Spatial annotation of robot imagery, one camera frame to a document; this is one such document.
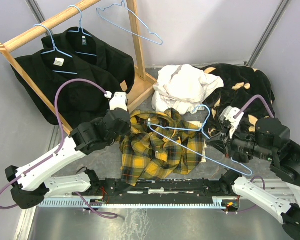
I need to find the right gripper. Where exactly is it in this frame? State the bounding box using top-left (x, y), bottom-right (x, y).
top-left (205, 121), bottom-right (275, 160)

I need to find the yellow plaid shirt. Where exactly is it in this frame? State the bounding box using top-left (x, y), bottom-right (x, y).
top-left (118, 108), bottom-right (206, 186)

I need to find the white shirt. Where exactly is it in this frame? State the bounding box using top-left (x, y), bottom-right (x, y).
top-left (151, 64), bottom-right (224, 115)

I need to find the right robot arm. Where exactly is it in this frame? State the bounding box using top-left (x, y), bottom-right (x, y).
top-left (207, 117), bottom-right (300, 240)

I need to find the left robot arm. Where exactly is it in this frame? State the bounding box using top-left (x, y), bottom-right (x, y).
top-left (5, 108), bottom-right (132, 210)

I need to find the front black shirt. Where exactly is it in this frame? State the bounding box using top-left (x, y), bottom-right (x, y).
top-left (15, 50), bottom-right (122, 129)

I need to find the black shirt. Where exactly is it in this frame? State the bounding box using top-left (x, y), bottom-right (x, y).
top-left (15, 50), bottom-right (122, 129)
top-left (41, 27), bottom-right (135, 94)

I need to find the rear black shirt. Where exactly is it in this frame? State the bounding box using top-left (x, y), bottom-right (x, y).
top-left (41, 27), bottom-right (135, 94)

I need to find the blue hanger front shirt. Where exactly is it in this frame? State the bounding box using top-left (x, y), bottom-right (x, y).
top-left (34, 23), bottom-right (78, 75)

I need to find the blue hanger shirt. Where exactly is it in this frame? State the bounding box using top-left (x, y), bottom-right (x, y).
top-left (68, 5), bottom-right (98, 57)
top-left (34, 23), bottom-right (78, 75)

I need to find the blue hanger rear shirt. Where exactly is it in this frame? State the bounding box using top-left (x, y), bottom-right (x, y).
top-left (68, 5), bottom-right (98, 57)

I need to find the cream folded cloth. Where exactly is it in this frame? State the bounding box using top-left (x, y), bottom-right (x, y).
top-left (188, 120), bottom-right (207, 163)

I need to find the wooden clothes rack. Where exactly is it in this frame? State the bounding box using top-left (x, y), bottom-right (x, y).
top-left (0, 0), bottom-right (156, 133)

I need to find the black floral blanket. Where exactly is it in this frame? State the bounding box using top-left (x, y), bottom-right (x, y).
top-left (201, 63), bottom-right (276, 138)

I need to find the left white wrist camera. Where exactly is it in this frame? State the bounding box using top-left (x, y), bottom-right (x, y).
top-left (104, 91), bottom-right (128, 112)

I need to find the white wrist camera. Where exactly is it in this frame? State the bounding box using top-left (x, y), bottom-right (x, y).
top-left (219, 106), bottom-right (244, 139)
top-left (104, 91), bottom-right (128, 112)

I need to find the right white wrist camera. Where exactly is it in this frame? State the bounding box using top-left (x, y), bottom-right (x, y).
top-left (219, 106), bottom-right (244, 139)

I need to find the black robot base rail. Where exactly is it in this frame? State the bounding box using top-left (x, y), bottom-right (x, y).
top-left (81, 177), bottom-right (238, 204)

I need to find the white cable duct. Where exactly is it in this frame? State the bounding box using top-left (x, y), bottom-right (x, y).
top-left (38, 197), bottom-right (234, 210)

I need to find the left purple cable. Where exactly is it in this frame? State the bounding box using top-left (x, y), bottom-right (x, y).
top-left (0, 78), bottom-right (112, 210)

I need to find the empty blue wire hanger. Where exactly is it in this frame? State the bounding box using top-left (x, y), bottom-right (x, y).
top-left (95, 0), bottom-right (164, 46)

